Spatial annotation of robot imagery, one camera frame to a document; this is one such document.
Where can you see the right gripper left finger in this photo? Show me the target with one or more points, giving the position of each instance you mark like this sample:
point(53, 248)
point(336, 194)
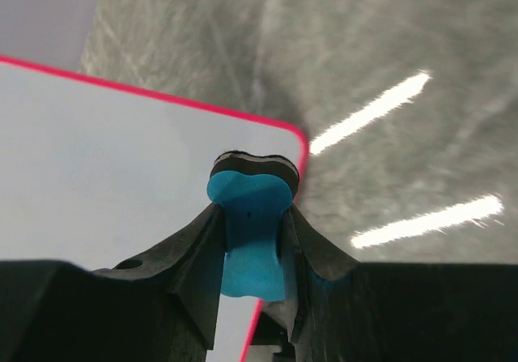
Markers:
point(159, 305)

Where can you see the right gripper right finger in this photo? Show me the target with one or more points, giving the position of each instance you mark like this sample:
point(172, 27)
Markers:
point(341, 309)

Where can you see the blue whiteboard eraser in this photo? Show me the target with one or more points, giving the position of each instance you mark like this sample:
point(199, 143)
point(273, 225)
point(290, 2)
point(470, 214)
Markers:
point(254, 191)

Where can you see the pink framed whiteboard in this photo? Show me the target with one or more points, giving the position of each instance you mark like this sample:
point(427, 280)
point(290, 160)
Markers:
point(93, 174)

